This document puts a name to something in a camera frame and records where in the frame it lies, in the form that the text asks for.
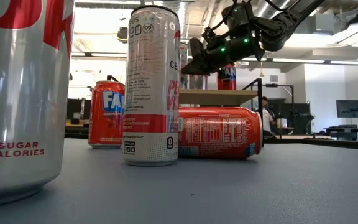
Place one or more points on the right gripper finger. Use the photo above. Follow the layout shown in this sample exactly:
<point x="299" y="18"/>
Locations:
<point x="197" y="49"/>
<point x="200" y="68"/>

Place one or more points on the silver Diet Coke can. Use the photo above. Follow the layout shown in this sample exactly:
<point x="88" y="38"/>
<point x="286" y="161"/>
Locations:
<point x="197" y="82"/>
<point x="20" y="93"/>

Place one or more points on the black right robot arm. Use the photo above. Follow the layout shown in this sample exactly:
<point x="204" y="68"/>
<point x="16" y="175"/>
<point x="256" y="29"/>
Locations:
<point x="287" y="18"/>

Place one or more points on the long ceiling light strip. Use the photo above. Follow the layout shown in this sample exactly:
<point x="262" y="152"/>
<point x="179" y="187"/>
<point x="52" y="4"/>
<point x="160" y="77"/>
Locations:
<point x="255" y="59"/>
<point x="298" y="60"/>
<point x="108" y="54"/>
<point x="353" y="63"/>

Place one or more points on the person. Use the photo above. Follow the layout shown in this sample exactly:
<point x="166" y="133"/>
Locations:
<point x="267" y="116"/>

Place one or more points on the black cabinet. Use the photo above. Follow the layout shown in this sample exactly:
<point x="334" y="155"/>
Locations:
<point x="295" y="119"/>

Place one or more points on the black computer monitor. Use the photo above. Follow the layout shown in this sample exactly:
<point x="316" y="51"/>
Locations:
<point x="350" y="109"/>

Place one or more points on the black desk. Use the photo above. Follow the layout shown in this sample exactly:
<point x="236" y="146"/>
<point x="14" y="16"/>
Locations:
<point x="343" y="130"/>

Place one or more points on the wooden shelf black metal frame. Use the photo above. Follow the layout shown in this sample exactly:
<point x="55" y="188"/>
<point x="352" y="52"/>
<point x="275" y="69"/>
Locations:
<point x="216" y="97"/>

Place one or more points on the grey ventilation duct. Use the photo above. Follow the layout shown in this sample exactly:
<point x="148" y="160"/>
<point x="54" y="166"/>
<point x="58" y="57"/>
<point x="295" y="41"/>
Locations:
<point x="315" y="25"/>

